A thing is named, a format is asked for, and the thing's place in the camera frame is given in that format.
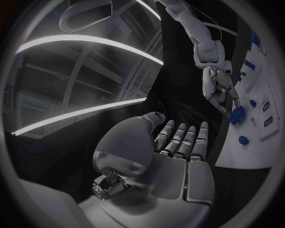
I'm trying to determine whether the blue block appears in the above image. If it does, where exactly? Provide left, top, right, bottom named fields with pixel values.
left=250, top=29, right=261, bottom=46

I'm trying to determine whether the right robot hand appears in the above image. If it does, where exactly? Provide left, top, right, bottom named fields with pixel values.
left=201, top=65, right=242, bottom=119

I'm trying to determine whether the white cable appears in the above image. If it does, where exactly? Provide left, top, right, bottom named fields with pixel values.
left=189, top=4, right=223, bottom=43

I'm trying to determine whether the blue short cylinder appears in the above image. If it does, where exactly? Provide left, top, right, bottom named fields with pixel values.
left=237, top=135, right=250, bottom=145

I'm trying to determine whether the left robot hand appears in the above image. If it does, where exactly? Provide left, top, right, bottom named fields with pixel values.
left=77, top=112, right=216, bottom=228

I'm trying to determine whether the blue long cylinder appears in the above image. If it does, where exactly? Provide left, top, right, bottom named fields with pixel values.
left=243, top=59, right=257, bottom=70

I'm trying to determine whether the white task board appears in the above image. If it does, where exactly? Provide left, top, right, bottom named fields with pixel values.
left=214, top=28, right=282, bottom=170

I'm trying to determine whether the blue gear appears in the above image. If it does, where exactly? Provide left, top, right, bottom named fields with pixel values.
left=228, top=105, right=246, bottom=125

